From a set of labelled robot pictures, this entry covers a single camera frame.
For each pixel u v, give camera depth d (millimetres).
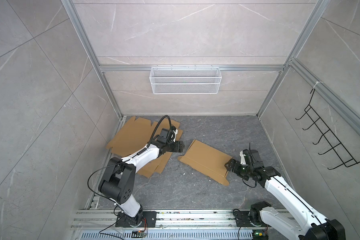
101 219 750
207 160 884
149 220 731
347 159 588
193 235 699
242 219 723
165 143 710
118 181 451
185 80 1007
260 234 703
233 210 760
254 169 621
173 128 817
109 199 474
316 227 399
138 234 706
